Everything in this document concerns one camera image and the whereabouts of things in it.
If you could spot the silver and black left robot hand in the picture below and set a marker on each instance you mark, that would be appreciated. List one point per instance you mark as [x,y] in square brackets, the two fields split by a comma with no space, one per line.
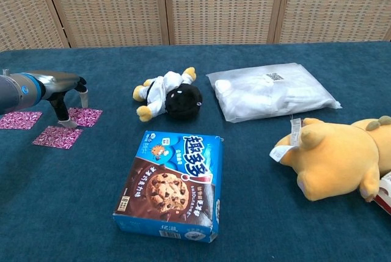
[59,82]

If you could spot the pink patterned square card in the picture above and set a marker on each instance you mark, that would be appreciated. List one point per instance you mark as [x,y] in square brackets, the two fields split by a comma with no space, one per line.
[18,120]
[88,117]
[56,138]

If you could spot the black-headed white-robed plush doll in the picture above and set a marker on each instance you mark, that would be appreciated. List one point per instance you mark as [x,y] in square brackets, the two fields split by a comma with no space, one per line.
[180,103]

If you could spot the blue chocolate cookie box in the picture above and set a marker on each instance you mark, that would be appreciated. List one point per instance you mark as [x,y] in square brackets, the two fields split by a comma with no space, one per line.
[168,188]

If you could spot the woven wooden folding screen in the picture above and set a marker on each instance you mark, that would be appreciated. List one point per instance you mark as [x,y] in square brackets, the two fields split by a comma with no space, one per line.
[214,5]

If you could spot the white clothing in plastic bag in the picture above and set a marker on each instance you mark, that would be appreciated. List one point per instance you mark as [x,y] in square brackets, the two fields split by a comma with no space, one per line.
[268,97]

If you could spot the yellow plush animal toy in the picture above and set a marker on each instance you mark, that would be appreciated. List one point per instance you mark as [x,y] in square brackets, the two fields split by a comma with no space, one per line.
[333,164]

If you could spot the red and white snack box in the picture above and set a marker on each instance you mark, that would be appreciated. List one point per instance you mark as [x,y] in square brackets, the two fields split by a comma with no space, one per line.
[385,198]

